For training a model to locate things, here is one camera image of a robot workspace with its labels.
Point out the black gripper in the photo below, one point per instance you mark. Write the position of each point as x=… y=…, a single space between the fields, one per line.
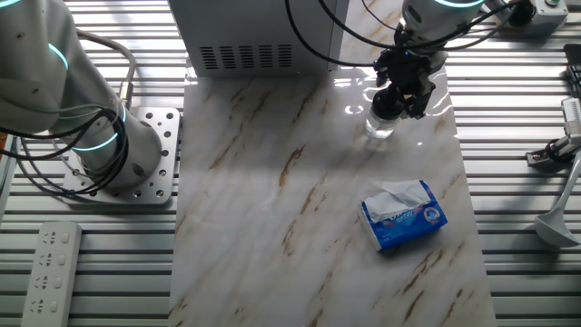
x=410 y=68

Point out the black jar lid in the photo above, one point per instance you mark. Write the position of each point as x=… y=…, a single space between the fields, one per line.
x=386 y=104

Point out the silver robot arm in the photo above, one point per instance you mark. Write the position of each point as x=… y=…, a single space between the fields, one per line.
x=36 y=68

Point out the clear glass jar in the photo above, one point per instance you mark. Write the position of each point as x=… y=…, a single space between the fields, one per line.
x=379 y=129

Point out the blue tissue pack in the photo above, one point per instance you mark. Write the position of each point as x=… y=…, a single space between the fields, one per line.
x=408 y=227

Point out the silver metal box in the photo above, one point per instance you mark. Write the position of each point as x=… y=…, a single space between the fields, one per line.
x=254 y=27

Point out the grey emergency stop box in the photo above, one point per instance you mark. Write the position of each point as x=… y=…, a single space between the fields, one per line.
x=551 y=16

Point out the white marble board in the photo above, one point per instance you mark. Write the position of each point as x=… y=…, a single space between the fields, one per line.
x=272 y=204

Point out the white power strip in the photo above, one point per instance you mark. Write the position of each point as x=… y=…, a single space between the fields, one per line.
x=50 y=272

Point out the wrist camera with metal bracket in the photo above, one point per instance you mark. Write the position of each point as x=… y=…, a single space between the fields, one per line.
x=519 y=13

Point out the small metal angle bracket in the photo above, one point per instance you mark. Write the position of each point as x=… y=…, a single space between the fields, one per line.
x=538 y=159

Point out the silver depth camera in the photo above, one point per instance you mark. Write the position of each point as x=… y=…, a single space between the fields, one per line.
x=573 y=115

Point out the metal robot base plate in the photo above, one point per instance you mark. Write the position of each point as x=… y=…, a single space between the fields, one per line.
x=168 y=136

